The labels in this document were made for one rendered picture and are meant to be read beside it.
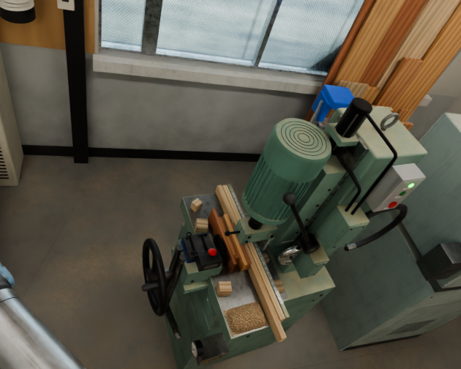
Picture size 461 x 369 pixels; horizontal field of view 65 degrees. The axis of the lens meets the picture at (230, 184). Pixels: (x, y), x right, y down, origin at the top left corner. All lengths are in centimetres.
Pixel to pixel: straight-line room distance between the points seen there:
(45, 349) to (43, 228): 185
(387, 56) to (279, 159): 185
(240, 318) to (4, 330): 78
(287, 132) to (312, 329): 170
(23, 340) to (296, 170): 70
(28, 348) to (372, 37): 233
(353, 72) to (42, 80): 194
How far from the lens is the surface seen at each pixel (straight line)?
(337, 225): 122
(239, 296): 136
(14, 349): 71
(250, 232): 130
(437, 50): 291
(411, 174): 119
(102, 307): 225
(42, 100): 258
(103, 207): 258
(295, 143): 99
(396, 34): 267
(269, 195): 108
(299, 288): 159
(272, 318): 133
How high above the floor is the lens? 209
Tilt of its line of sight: 47 degrees down
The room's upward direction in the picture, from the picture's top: 23 degrees clockwise
